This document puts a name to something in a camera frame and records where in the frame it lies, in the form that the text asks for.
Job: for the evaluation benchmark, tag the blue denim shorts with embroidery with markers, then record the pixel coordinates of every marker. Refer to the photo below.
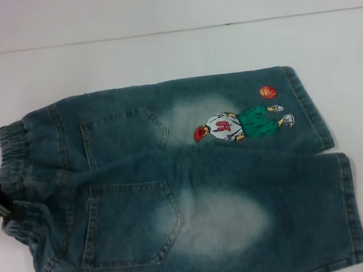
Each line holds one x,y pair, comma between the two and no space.
209,205

